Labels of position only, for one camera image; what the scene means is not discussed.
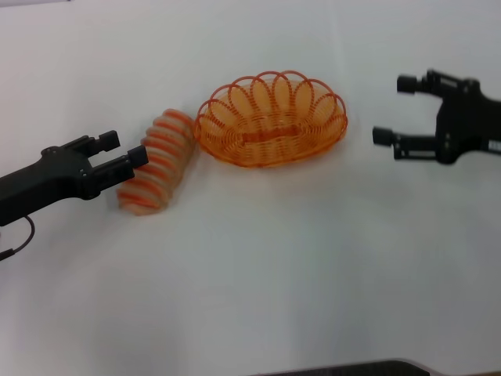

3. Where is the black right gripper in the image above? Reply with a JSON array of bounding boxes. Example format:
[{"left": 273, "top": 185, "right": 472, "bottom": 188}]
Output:
[{"left": 372, "top": 69, "right": 501, "bottom": 166}]

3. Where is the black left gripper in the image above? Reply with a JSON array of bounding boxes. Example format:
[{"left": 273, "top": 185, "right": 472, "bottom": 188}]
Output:
[{"left": 0, "top": 129, "right": 150, "bottom": 228}]

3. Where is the orange striped bread roll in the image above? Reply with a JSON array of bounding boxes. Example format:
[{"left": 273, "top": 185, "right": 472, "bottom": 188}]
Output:
[{"left": 116, "top": 107, "right": 196, "bottom": 218}]

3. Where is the orange wire basket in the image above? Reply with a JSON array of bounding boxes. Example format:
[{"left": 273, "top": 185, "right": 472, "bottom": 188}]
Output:
[{"left": 193, "top": 70, "right": 349, "bottom": 169}]

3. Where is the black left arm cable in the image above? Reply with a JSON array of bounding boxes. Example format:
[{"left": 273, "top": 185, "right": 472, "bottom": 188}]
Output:
[{"left": 0, "top": 215, "right": 38, "bottom": 262}]

